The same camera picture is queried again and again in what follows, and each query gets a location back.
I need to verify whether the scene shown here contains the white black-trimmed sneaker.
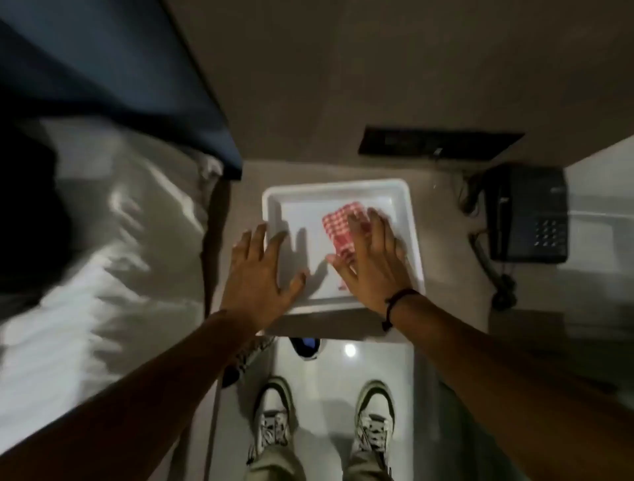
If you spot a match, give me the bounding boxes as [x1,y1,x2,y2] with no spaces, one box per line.
[247,376,296,464]
[352,379,396,462]

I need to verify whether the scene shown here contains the person's right hand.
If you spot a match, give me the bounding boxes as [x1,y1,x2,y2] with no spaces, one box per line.
[325,207,422,318]

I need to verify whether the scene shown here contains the white sneaker blue insole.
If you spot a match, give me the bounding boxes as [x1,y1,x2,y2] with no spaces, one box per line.
[289,336,324,361]

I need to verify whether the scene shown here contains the black desk telephone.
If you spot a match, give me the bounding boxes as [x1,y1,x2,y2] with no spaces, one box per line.
[483,163,569,264]

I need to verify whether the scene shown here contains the white plastic tray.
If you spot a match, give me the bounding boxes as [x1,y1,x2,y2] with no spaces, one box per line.
[261,178,427,316]

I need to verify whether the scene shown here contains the white bed duvet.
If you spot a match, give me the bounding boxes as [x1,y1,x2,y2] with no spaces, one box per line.
[0,116,224,455]

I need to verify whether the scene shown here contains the dark blue headboard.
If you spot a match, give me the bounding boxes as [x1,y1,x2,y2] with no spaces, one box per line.
[0,0,244,182]

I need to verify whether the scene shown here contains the black wall socket panel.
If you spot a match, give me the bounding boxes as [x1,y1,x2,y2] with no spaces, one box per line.
[357,126,526,162]

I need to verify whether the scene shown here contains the red white checkered cloth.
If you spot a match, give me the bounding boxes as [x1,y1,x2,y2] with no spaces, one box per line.
[322,200,373,293]

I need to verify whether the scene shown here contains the khaki trousers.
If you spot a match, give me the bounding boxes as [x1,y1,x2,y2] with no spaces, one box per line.
[245,443,395,481]

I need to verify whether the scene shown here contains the white bed sheet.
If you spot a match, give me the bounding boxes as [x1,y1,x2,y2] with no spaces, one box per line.
[564,133,634,348]

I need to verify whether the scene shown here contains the person's left forearm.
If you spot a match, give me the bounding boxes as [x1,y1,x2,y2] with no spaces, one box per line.
[0,309,268,481]

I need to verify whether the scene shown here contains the person's left hand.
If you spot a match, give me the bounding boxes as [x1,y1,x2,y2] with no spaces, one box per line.
[219,223,308,334]

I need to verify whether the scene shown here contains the person's right forearm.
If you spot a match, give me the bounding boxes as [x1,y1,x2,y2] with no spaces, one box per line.
[388,292,634,481]

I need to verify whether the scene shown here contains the black telephone cord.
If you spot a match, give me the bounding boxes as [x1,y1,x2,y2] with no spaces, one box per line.
[459,170,518,313]

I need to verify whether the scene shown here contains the black wrist bracelet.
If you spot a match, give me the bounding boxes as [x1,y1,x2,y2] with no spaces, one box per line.
[381,289,421,333]

